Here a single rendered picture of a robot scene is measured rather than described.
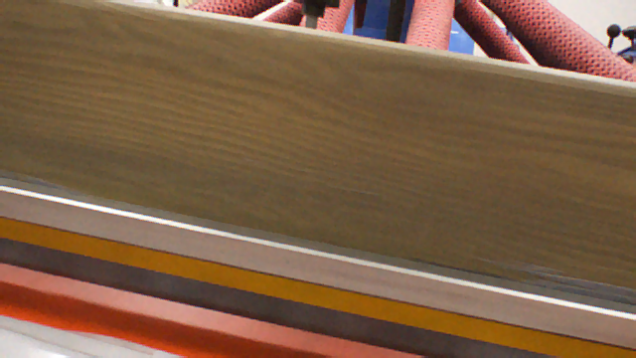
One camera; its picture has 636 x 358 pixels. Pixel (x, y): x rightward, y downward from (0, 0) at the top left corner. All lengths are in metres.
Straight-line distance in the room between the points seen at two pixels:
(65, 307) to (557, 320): 0.16
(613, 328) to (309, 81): 0.11
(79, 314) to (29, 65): 0.08
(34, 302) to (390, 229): 0.12
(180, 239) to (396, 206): 0.07
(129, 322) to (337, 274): 0.08
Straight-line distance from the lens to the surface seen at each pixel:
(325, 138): 0.20
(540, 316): 0.20
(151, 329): 0.23
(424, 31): 0.75
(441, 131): 0.20
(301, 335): 0.24
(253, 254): 0.20
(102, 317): 0.23
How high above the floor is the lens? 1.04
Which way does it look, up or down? 8 degrees down
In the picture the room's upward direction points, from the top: 10 degrees clockwise
